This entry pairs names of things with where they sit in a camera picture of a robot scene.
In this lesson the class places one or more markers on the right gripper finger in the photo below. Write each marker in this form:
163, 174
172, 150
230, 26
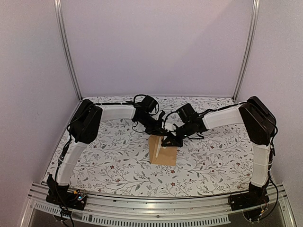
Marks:
172, 143
172, 137

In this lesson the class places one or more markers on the brown kraft envelope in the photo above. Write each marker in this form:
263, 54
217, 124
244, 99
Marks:
167, 157

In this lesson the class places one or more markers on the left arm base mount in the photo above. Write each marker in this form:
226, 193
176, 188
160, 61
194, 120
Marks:
73, 200

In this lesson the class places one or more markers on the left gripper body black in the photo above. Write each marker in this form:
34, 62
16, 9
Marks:
153, 128

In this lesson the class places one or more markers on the right aluminium frame post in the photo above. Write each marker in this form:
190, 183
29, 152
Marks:
248, 47

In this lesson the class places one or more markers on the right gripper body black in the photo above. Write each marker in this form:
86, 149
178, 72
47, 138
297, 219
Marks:
187, 129

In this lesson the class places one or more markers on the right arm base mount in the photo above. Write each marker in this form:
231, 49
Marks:
247, 200

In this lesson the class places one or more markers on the aluminium frame post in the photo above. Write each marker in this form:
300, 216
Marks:
248, 47
66, 48

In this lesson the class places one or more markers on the cream letter paper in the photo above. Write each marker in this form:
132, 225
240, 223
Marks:
157, 150

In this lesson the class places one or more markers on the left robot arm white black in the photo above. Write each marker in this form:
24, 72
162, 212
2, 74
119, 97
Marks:
84, 126

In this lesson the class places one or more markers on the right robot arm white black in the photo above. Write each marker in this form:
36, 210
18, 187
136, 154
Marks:
259, 122

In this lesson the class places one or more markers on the aluminium front rail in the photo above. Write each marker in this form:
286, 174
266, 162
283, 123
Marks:
124, 211

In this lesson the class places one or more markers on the floral patterned table mat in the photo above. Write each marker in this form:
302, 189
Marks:
118, 162

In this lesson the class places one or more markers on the left aluminium frame post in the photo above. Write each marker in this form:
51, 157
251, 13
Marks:
66, 48

